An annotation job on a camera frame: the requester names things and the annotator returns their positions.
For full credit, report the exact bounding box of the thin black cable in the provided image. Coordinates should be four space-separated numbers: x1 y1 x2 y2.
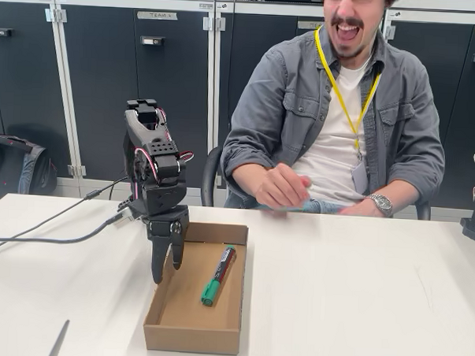
0 170 130 263

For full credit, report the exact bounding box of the yellow lanyard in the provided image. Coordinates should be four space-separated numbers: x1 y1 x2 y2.
309 25 385 152

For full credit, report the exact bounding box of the dark grey metal cabinet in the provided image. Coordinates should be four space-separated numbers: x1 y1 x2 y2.
46 0 221 194
0 0 59 197
376 6 475 221
206 0 390 205

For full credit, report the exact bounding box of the silver wristwatch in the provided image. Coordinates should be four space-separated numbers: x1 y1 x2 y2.
362 192 395 218

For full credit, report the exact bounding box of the white name badge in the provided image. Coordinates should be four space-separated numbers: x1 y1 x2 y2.
349 161 372 195

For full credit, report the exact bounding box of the grey team label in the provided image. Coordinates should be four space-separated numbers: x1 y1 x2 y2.
136 9 179 22
297 20 326 32

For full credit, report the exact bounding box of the blue black office chair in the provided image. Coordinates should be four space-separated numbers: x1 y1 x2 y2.
199 144 435 221

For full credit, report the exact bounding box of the man's left forearm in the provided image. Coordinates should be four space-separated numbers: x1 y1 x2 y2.
381 160 447 219

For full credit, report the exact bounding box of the man's right hand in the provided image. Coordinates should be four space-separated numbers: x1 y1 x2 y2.
254 161 314 213

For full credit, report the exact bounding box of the grey black backpack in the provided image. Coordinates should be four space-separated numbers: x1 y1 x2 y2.
0 134 61 214

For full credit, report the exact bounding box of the green black marker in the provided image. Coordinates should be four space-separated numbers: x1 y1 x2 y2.
199 243 238 309

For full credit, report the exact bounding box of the man's right forearm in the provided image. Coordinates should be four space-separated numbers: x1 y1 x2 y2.
219 145 279 196

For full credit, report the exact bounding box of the thick grey cable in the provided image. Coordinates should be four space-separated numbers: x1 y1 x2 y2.
0 209 124 250

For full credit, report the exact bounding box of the man in grey shirt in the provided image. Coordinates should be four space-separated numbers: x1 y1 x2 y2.
218 0 454 219

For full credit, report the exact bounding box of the brown cardboard box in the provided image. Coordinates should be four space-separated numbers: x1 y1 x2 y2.
142 220 249 355

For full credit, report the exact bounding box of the man's left hand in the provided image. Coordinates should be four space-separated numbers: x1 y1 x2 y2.
340 199 374 218

